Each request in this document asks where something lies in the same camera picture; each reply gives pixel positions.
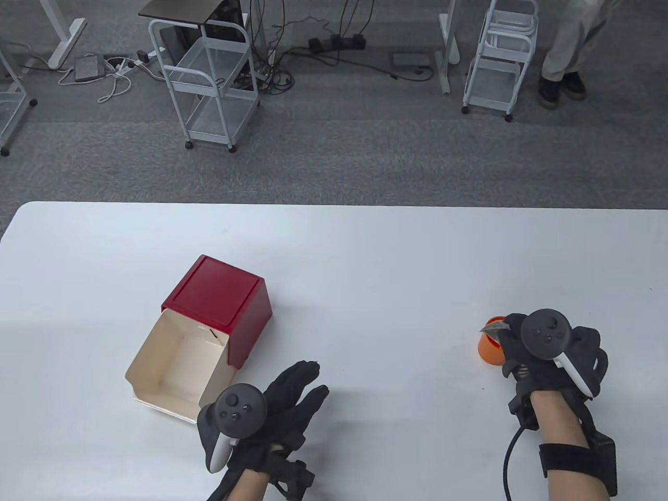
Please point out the person's right forearm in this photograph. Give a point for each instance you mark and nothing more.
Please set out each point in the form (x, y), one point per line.
(558, 422)

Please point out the grey flat floor device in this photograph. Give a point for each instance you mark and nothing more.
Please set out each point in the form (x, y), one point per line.
(412, 61)

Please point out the dark brown side table top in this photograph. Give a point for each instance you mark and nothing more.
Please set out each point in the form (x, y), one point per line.
(177, 10)

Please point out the black computer tower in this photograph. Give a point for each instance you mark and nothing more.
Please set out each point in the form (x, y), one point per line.
(227, 10)

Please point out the orange cup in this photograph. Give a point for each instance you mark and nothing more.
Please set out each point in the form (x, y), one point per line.
(489, 354)

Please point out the black power strip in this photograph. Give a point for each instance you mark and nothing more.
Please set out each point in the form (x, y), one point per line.
(336, 43)

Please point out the person's left forearm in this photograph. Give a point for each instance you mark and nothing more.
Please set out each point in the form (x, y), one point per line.
(250, 488)

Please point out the clear pyramid tea bag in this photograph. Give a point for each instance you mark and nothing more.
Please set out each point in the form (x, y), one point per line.
(493, 329)

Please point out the person's right hand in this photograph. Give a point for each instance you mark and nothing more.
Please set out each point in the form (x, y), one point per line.
(543, 376)

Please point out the red tea bag box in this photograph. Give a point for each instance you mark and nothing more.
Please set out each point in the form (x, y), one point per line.
(214, 292)

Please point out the white power strip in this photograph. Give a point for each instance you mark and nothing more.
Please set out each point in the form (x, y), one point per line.
(133, 63)

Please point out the grey box on floor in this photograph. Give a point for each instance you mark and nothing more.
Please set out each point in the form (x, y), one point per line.
(87, 69)

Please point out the white cart with black casters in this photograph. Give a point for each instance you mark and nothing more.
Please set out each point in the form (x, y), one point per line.
(8, 112)

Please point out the person's left hand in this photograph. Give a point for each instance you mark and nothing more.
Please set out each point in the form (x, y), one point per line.
(292, 407)

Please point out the white desk leg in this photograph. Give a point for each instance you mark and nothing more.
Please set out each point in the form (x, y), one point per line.
(65, 44)
(450, 36)

